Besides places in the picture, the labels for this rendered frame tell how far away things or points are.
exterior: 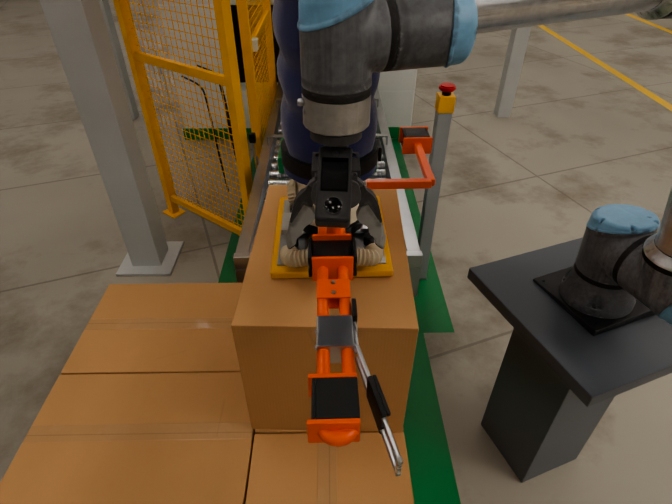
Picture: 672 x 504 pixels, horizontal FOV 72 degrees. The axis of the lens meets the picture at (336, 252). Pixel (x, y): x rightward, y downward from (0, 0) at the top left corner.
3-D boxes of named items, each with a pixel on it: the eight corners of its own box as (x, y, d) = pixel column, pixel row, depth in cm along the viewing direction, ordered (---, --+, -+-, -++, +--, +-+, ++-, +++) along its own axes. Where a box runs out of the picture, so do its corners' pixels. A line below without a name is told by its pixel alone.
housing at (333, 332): (315, 332, 83) (314, 315, 80) (353, 331, 83) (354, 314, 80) (315, 364, 77) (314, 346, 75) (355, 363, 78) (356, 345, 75)
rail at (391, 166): (365, 92, 368) (366, 68, 356) (372, 92, 368) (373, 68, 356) (403, 291, 186) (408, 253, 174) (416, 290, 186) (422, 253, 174)
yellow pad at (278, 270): (280, 202, 136) (278, 187, 133) (314, 201, 136) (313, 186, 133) (270, 279, 109) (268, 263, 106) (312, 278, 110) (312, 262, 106)
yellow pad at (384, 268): (344, 201, 136) (345, 186, 133) (378, 200, 137) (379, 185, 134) (350, 277, 110) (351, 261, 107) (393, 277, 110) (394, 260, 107)
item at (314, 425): (309, 393, 73) (307, 373, 70) (356, 391, 73) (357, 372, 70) (307, 443, 66) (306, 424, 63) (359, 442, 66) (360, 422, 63)
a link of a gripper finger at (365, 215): (395, 222, 77) (364, 182, 72) (399, 243, 72) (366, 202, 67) (379, 231, 78) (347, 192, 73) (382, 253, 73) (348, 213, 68)
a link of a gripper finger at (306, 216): (292, 231, 78) (323, 192, 73) (289, 253, 73) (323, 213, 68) (276, 222, 77) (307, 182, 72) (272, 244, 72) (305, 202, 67)
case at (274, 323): (278, 279, 170) (268, 184, 146) (387, 281, 170) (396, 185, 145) (251, 429, 123) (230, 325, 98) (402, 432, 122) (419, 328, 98)
